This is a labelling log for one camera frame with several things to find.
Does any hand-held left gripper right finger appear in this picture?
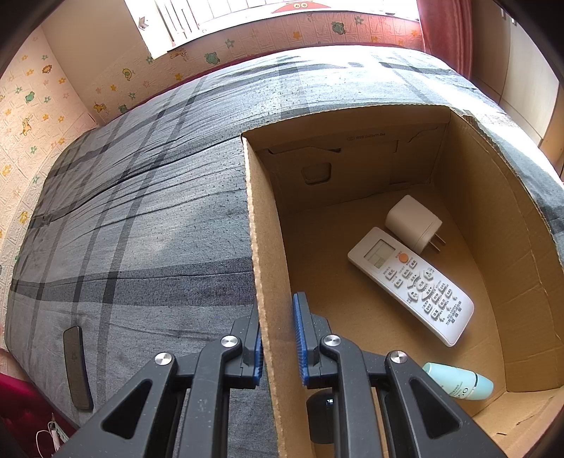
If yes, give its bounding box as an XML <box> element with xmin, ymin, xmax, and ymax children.
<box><xmin>293</xmin><ymin>291</ymin><xmax>505</xmax><ymax>458</ymax></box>

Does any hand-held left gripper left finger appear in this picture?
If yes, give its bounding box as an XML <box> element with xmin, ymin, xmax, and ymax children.
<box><xmin>55</xmin><ymin>296</ymin><xmax>266</xmax><ymax>458</ymax></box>

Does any brown cardboard box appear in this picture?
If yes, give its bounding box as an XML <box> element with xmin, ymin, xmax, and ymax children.
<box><xmin>240</xmin><ymin>105</ymin><xmax>564</xmax><ymax>458</ymax></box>

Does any white remote control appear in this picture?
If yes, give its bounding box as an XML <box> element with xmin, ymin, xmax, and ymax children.
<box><xmin>347</xmin><ymin>227</ymin><xmax>475</xmax><ymax>347</ymax></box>

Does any pale green tube bottle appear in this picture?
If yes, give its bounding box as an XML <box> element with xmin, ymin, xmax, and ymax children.
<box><xmin>422</xmin><ymin>362</ymin><xmax>494</xmax><ymax>401</ymax></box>

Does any white charger plug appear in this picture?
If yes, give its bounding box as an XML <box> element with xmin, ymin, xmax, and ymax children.
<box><xmin>385</xmin><ymin>194</ymin><xmax>446</xmax><ymax>255</ymax></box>

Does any small black glossy object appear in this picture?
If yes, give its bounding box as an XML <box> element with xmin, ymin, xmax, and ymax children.
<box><xmin>306</xmin><ymin>392</ymin><xmax>338</xmax><ymax>445</ymax></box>

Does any black smartphone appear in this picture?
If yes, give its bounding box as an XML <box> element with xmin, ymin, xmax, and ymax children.
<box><xmin>63</xmin><ymin>326</ymin><xmax>94</xmax><ymax>411</ymax></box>

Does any grey plaid bedsheet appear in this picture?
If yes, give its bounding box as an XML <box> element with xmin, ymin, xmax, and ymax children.
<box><xmin>4</xmin><ymin>44</ymin><xmax>564</xmax><ymax>458</ymax></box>

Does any barred window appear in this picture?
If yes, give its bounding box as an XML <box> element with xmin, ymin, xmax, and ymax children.
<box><xmin>123</xmin><ymin>0</ymin><xmax>419</xmax><ymax>60</ymax></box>

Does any red window decoration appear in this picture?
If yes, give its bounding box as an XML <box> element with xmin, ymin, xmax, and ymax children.
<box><xmin>270</xmin><ymin>0</ymin><xmax>331</xmax><ymax>14</ymax></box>

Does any red curtain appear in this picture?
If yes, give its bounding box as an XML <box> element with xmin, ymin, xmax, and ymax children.
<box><xmin>416</xmin><ymin>0</ymin><xmax>477</xmax><ymax>86</ymax></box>

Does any beige wardrobe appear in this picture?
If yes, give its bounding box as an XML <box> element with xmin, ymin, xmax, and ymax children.
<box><xmin>469</xmin><ymin>0</ymin><xmax>564</xmax><ymax>177</ymax></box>

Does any white cable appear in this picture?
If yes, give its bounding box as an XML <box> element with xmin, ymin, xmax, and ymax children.
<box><xmin>35</xmin><ymin>414</ymin><xmax>71</xmax><ymax>452</ymax></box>

